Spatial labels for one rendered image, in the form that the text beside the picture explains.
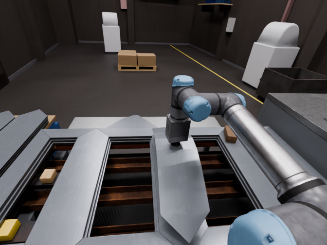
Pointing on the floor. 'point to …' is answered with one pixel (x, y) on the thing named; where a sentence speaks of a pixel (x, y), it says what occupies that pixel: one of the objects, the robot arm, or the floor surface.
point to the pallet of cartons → (136, 61)
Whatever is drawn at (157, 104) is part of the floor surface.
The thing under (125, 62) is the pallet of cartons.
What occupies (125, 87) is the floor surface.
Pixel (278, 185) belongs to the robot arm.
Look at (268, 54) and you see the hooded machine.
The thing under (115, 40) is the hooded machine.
